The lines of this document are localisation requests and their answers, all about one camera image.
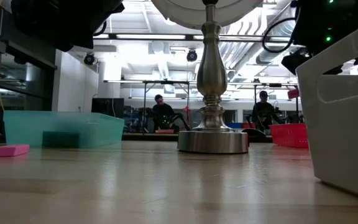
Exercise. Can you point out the black background robot arm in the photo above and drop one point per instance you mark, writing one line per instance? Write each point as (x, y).
(174, 119)

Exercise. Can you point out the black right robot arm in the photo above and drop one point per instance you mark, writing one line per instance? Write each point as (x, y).
(337, 21)

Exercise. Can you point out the ceiling light strip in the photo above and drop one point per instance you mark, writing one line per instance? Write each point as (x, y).
(101, 36)
(244, 38)
(151, 36)

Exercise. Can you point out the black ceiling spotlight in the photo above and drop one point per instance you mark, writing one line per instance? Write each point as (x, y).
(89, 58)
(191, 55)

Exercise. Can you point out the person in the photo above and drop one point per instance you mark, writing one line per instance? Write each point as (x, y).
(264, 112)
(162, 110)

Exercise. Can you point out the red plastic basket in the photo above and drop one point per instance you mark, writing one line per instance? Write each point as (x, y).
(289, 135)

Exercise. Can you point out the black rounded object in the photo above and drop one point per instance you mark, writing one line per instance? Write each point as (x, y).
(255, 134)

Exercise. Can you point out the silver lamp with white shade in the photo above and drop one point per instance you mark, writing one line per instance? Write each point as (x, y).
(211, 71)

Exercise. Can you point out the blue background bin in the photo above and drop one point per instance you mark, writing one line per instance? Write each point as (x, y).
(233, 125)

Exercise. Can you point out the light grey plastic bin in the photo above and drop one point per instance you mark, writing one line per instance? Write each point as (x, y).
(340, 140)

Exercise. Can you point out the black computer monitor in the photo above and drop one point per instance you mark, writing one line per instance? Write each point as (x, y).
(107, 107)

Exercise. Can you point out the teal translucent plastic bin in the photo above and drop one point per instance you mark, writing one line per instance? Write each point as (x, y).
(61, 123)

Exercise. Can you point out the pink background tray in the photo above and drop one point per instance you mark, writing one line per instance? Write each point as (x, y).
(165, 131)

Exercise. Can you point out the black background table frame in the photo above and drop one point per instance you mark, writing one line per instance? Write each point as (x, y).
(166, 82)
(275, 84)

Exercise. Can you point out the black aluminium table frame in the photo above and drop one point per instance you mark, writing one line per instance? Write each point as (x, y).
(151, 137)

